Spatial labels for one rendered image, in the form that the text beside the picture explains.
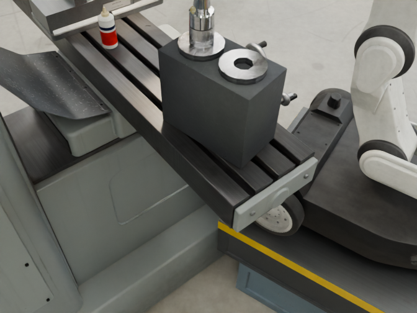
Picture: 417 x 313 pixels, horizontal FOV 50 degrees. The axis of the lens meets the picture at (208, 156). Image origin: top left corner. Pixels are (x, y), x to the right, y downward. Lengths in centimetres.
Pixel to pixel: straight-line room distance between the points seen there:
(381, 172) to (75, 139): 85
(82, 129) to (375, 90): 75
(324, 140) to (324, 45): 156
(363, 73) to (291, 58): 170
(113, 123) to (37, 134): 23
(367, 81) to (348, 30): 204
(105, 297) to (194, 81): 98
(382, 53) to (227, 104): 47
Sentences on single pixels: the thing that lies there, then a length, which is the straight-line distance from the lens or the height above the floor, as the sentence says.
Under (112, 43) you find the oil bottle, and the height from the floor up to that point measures 98.
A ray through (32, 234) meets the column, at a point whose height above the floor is 66.
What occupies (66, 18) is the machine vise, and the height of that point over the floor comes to 101.
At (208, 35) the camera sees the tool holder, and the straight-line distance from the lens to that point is 84.
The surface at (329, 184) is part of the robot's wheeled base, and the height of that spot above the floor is 57.
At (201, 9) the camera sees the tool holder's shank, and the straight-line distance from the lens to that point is 82.
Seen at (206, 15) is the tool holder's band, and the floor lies 123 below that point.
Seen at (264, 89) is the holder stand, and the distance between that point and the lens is 80.
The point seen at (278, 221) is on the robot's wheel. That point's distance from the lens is 145.
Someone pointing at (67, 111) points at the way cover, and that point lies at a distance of 112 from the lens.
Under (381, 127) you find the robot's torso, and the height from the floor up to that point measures 79.
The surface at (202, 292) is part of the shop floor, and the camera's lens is 181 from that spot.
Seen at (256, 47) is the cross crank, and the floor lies 72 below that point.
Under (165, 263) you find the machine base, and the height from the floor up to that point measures 20.
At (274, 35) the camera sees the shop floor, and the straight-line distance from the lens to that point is 304.
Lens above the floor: 166
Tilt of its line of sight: 49 degrees down
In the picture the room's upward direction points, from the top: 2 degrees clockwise
